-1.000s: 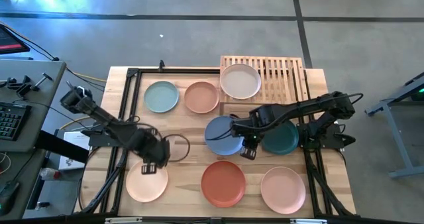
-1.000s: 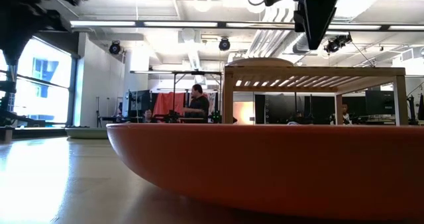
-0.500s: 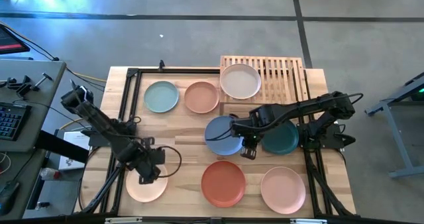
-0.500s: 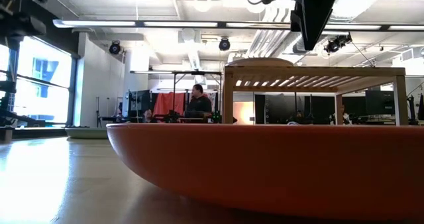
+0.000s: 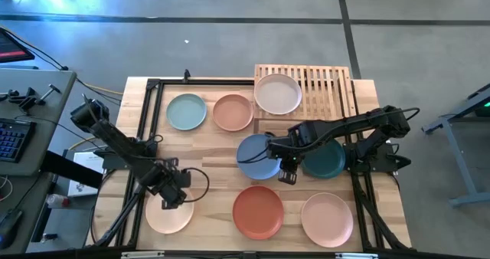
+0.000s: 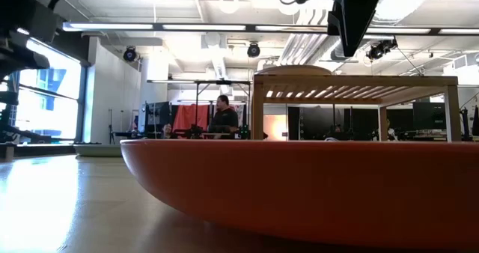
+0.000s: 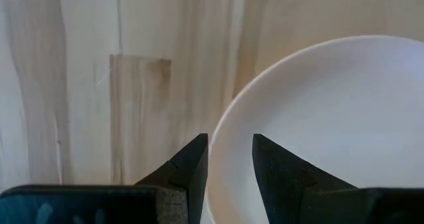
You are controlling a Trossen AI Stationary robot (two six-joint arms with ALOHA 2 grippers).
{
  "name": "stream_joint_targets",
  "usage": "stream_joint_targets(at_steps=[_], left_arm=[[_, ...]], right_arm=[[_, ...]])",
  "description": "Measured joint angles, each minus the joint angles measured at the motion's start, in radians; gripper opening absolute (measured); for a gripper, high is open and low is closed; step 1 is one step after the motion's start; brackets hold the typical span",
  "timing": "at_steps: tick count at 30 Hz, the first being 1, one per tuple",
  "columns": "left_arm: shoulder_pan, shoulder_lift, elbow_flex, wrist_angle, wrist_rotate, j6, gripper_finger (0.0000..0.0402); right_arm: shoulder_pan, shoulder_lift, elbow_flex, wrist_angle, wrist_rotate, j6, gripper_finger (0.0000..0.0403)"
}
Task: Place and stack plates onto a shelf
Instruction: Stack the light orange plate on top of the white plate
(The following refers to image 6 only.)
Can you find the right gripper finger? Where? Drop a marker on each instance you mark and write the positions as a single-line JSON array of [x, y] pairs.
[[334, 19], [359, 13]]

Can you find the thin tripod stand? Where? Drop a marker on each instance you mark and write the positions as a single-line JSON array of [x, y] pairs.
[[111, 129]]

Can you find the wooden slatted shelf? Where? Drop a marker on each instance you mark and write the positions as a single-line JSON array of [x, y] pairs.
[[355, 81]]

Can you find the person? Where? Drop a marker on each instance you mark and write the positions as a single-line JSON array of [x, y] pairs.
[[224, 120], [167, 131], [337, 132], [390, 131]]

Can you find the black floor stand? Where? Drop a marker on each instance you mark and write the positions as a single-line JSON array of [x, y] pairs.
[[465, 125]]

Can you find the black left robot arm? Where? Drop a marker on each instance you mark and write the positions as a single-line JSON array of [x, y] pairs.
[[26, 21]]

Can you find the overhead light bar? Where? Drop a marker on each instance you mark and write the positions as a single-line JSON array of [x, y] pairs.
[[204, 27]]

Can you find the orange plate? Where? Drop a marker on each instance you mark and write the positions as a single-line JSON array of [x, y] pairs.
[[299, 189]]

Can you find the black equipment stand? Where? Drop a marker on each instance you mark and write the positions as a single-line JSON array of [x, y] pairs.
[[7, 112]]

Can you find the black metal frame stand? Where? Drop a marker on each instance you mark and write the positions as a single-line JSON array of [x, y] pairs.
[[224, 82]]

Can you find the black aluminium rig frame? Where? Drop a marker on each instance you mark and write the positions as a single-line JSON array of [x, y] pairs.
[[45, 150]]

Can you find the cream plate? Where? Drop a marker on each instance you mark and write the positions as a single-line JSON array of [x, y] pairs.
[[295, 70]]

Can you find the black ceiling spotlight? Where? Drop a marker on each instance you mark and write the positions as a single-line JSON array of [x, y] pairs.
[[253, 50], [130, 54], [381, 49]]

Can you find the large glass window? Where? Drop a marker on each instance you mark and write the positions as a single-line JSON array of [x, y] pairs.
[[56, 114]]

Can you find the red cloth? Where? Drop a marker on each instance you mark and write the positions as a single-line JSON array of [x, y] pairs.
[[187, 116]]

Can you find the black partition panel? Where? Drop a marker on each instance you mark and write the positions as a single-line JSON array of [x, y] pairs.
[[310, 122]]

